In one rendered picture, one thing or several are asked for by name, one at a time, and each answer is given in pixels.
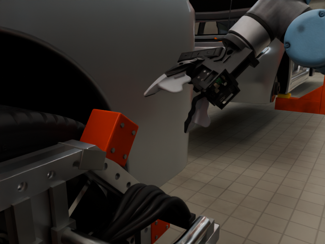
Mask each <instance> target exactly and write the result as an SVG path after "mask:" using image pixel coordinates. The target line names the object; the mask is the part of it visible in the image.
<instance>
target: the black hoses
mask: <svg viewBox="0 0 325 244"><path fill-rule="evenodd" d="M195 218H196V214H194V213H191V212H190V210H189V208H188V206H187V205H186V203H185V202H184V201H183V200H182V199H180V198H179V197H175V196H173V197H171V196H169V195H168V194H166V193H165V192H163V191H162V190H161V189H160V188H158V187H157V186H155V185H146V184H143V183H136V184H134V185H132V186H131V187H129V188H128V189H127V191H126V192H125V193H124V195H123V197H122V199H121V200H120V202H119V204H118V207H117V209H116V211H115V213H114V215H113V217H112V220H111V222H110V224H109V226H108V228H107V229H106V230H105V231H104V230H102V231H101V232H99V233H98V234H97V235H95V236H94V237H96V238H98V239H101V240H103V241H106V242H109V243H112V244H129V242H128V241H126V239H128V238H130V237H131V236H133V235H135V234H136V233H138V232H140V231H141V230H143V229H144V228H146V227H148V226H149V225H151V224H152V223H153V222H155V221H156V220H157V219H159V220H162V221H165V222H167V223H170V224H173V225H175V226H178V227H181V228H183V229H188V228H189V227H190V225H191V224H192V222H193V221H194V220H195Z"/></svg>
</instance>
